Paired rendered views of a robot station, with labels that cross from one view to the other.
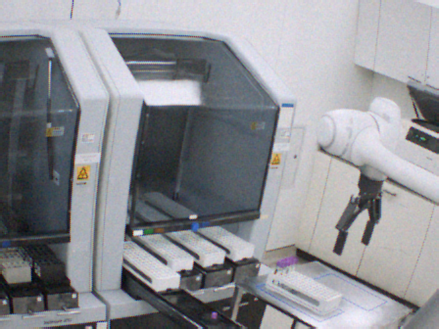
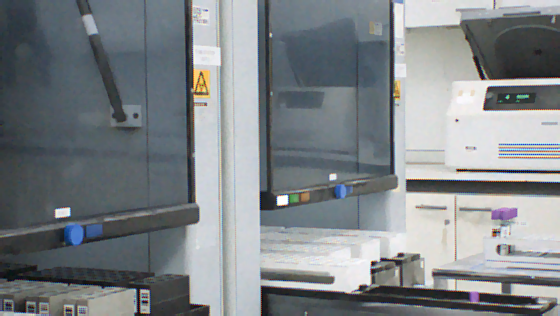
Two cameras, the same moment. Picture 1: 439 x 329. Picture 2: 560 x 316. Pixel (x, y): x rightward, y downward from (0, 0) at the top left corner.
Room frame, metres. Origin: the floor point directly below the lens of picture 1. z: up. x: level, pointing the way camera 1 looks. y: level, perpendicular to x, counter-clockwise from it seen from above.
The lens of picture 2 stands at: (0.04, 0.82, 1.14)
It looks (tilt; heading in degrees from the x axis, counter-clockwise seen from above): 3 degrees down; 343
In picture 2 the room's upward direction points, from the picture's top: 1 degrees counter-clockwise
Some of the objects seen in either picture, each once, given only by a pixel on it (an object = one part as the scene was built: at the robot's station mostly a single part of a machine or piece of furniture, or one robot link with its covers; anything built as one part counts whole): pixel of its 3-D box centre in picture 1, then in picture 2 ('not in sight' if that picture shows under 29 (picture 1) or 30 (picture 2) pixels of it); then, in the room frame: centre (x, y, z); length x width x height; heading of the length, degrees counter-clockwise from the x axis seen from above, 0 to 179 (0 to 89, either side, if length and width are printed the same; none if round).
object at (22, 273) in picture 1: (17, 273); (106, 314); (1.63, 0.60, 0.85); 0.12 x 0.02 x 0.06; 135
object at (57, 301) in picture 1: (25, 258); not in sight; (1.91, 0.66, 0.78); 0.73 x 0.14 x 0.09; 45
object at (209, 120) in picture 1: (169, 120); (235, 50); (2.35, 0.21, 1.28); 0.61 x 0.51 x 0.63; 135
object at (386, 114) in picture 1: (380, 126); not in sight; (1.55, -0.39, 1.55); 0.13 x 0.11 x 0.16; 128
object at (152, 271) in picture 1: (142, 266); (289, 274); (2.02, 0.20, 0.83); 0.30 x 0.10 x 0.06; 45
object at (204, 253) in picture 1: (188, 245); (309, 252); (2.31, 0.06, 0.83); 0.30 x 0.10 x 0.06; 45
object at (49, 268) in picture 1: (51, 270); (165, 298); (1.74, 0.49, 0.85); 0.12 x 0.02 x 0.06; 135
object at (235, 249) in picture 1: (219, 241); (339, 245); (2.42, -0.05, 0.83); 0.30 x 0.10 x 0.06; 45
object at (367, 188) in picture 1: (367, 192); not in sight; (1.56, -0.40, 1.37); 0.08 x 0.07 x 0.09; 133
